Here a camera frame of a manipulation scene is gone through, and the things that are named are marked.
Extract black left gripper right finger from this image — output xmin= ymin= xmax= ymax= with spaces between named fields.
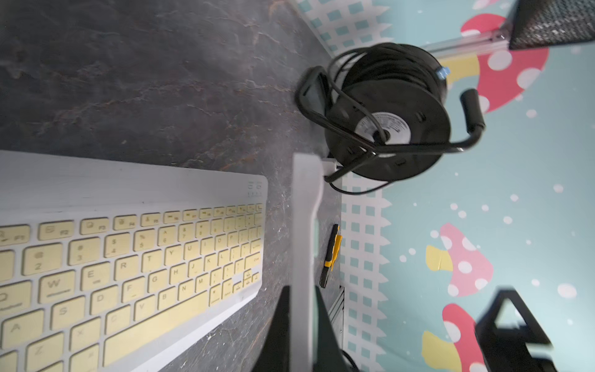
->
xmin=314 ymin=286 xmax=349 ymax=372

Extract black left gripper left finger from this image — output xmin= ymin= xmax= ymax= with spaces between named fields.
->
xmin=252 ymin=286 xmax=291 ymax=372

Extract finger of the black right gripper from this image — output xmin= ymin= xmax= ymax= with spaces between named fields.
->
xmin=475 ymin=288 xmax=557 ymax=372

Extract yellow key keyboard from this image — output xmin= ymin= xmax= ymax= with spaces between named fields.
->
xmin=1 ymin=151 xmax=268 ymax=371

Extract green key keyboard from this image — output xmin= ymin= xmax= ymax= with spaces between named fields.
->
xmin=289 ymin=153 xmax=323 ymax=371

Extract yellow black pliers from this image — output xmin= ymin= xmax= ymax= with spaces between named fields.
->
xmin=319 ymin=224 xmax=342 ymax=288

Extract black cable reel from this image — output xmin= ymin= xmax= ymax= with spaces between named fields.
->
xmin=294 ymin=43 xmax=486 ymax=194

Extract black mesh wall basket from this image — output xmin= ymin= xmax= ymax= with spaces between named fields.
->
xmin=508 ymin=0 xmax=594 ymax=51

